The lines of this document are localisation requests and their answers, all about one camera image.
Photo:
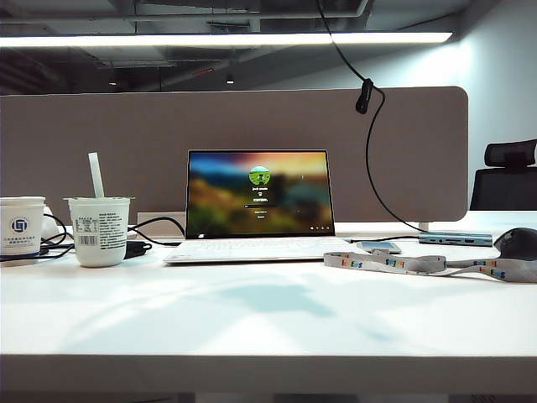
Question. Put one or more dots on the black office chair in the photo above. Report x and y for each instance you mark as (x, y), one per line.
(503, 189)

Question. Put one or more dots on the black ceiling spotlight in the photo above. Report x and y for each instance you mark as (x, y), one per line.
(230, 78)

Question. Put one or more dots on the white laptop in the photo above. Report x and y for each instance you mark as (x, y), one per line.
(235, 197)

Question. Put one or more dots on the black power adapter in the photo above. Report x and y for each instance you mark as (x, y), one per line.
(136, 248)

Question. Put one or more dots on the dark grey computer mouse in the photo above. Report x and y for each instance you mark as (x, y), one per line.
(518, 243)

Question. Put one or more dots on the ceiling light strip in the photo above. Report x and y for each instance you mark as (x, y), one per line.
(168, 40)

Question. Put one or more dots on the white drink cup green lid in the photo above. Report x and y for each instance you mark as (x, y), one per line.
(100, 247)

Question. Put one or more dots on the blue-grey USB hub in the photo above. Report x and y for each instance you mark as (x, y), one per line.
(478, 238)

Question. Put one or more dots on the white drinking straw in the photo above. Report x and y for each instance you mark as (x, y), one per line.
(95, 176)

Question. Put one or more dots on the paper cup with blue logo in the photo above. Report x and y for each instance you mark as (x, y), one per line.
(21, 239)

